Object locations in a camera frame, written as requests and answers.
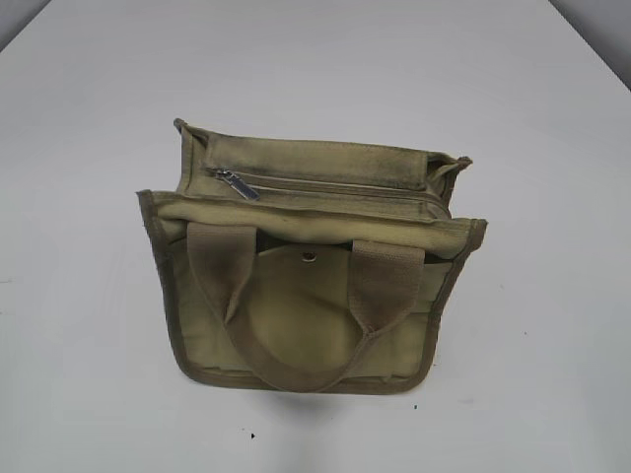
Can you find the yellow-olive canvas bag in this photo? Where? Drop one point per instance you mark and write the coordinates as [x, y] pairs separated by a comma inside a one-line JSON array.
[[334, 281]]

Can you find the metal zipper pull tab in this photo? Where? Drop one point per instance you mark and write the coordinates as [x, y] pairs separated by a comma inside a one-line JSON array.
[[235, 182]]

